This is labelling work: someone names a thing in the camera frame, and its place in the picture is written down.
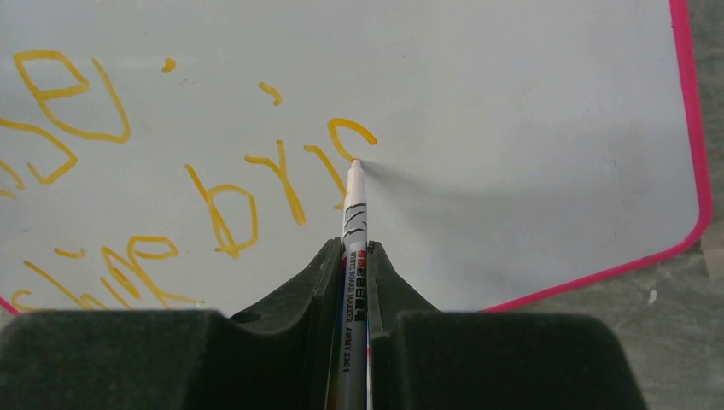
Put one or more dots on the white whiteboard marker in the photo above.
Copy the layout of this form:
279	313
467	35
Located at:
348	380

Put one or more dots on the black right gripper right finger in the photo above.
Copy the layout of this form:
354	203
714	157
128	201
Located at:
423	358

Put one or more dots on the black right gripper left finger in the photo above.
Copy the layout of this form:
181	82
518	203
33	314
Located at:
274	354

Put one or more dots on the red-framed whiteboard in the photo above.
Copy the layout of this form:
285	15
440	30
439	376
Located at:
193	154

